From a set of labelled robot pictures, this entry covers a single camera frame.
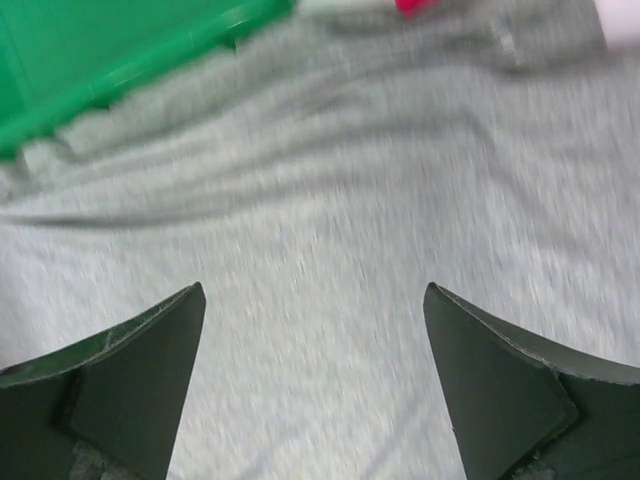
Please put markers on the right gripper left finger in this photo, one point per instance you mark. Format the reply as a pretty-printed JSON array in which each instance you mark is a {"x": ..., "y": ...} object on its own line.
[{"x": 108, "y": 406}]

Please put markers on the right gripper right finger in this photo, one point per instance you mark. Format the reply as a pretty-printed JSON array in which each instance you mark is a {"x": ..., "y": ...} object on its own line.
[{"x": 525, "y": 407}]

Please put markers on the grey t-shirt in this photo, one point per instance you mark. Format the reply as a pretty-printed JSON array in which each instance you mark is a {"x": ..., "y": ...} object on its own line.
[{"x": 315, "y": 181}]

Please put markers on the green plastic tray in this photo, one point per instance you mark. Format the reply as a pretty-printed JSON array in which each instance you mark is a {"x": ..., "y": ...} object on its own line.
[{"x": 60, "y": 58}]

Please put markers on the pink folded t-shirt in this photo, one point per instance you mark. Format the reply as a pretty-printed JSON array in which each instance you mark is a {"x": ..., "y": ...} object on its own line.
[{"x": 412, "y": 8}]

